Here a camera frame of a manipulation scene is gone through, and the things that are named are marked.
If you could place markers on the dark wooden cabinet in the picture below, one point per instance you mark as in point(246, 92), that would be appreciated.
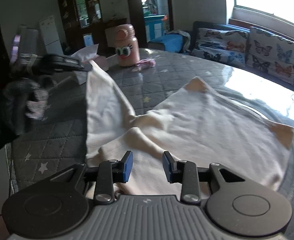
point(91, 22)

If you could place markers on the left butterfly cushion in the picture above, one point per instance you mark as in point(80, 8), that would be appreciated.
point(222, 46)

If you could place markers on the blue sofa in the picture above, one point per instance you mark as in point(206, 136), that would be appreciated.
point(173, 43)

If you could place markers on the butterfly cushion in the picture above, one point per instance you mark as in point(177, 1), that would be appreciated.
point(271, 54)
point(222, 46)

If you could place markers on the white tissue pack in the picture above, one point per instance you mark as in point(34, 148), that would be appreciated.
point(85, 55)

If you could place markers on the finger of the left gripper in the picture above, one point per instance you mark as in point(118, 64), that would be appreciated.
point(62, 63)

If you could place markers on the grey blanket on sofa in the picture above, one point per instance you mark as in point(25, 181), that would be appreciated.
point(186, 39)

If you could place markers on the middle butterfly cushion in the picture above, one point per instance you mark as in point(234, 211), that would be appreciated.
point(271, 54)

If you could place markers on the cream sweatshirt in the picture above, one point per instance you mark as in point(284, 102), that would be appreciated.
point(196, 124)

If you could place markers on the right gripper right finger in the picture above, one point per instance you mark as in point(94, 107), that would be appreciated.
point(235, 204)

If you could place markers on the pink cartoon water bottle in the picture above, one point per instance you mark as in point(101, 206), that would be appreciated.
point(121, 40)

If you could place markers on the white refrigerator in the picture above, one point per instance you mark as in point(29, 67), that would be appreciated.
point(50, 36)

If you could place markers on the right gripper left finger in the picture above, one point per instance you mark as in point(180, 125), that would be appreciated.
point(58, 204)

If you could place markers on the quilted star tablecloth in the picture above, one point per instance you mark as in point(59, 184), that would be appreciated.
point(59, 140)

